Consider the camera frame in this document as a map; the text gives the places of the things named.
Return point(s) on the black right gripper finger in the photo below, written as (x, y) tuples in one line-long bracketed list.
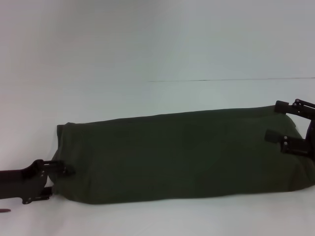
[(290, 145), (292, 107)]

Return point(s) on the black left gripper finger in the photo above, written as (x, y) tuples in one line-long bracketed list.
[(45, 193), (61, 168)]

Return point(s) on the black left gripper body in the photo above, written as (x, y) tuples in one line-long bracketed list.
[(22, 182)]

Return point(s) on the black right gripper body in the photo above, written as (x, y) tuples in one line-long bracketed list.
[(310, 137)]

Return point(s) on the dark green shirt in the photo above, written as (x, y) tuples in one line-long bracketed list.
[(177, 157)]

